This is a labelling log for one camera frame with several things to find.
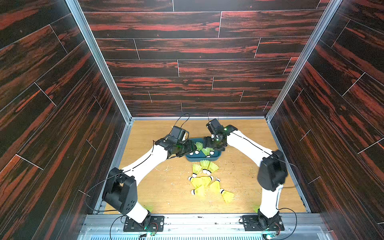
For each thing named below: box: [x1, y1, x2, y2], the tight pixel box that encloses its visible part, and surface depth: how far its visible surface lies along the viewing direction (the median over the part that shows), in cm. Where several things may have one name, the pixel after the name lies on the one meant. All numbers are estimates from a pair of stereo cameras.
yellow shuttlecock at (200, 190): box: [191, 184, 205, 196], surface depth 84 cm
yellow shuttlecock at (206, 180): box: [200, 176, 215, 187], surface depth 88 cm
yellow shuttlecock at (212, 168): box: [206, 161, 219, 176], surface depth 92 cm
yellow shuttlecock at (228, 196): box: [220, 188, 235, 204], surface depth 83 cm
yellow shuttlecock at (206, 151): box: [201, 147, 215, 158], surface depth 100 cm
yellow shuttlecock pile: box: [188, 176, 205, 189], surface depth 88 cm
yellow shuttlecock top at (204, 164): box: [200, 159, 211, 174], surface depth 93 cm
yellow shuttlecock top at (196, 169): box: [192, 163, 202, 178], surface depth 91 cm
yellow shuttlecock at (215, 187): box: [209, 178, 221, 195], surface depth 86 cm
